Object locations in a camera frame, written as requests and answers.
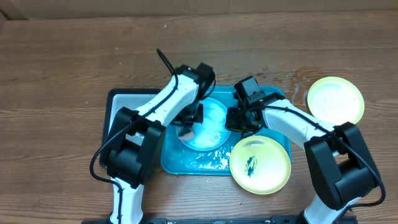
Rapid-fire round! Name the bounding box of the pink and green sponge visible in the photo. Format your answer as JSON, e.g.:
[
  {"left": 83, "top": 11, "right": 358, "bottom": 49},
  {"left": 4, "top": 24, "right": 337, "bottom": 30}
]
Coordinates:
[{"left": 178, "top": 128, "right": 195, "bottom": 141}]

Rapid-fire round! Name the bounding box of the light blue plate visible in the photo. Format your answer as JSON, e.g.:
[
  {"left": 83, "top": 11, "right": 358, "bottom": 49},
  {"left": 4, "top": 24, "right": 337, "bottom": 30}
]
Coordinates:
[{"left": 175, "top": 98, "right": 231, "bottom": 151}]

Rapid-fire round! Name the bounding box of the yellow plate with blue stain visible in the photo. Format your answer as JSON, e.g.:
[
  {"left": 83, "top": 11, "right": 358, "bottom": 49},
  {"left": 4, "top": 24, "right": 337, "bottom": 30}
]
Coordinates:
[{"left": 307, "top": 77, "right": 364, "bottom": 125}]

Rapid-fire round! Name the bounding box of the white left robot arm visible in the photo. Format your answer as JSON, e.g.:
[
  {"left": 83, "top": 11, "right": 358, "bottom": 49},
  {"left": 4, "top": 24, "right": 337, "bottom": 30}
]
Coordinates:
[{"left": 97, "top": 63, "right": 215, "bottom": 223}]

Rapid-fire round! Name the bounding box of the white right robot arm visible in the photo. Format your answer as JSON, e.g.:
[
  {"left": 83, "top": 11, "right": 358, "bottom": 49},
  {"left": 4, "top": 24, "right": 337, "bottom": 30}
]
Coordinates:
[{"left": 225, "top": 91, "right": 386, "bottom": 223}]

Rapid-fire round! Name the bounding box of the teal plastic tray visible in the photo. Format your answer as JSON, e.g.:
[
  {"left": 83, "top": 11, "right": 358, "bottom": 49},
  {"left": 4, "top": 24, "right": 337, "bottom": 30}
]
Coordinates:
[{"left": 160, "top": 85, "right": 292, "bottom": 176}]

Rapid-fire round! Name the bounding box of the black tray with soapy water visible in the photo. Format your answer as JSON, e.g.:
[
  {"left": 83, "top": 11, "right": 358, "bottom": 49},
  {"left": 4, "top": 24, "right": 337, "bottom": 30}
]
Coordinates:
[{"left": 102, "top": 88, "right": 165, "bottom": 170}]

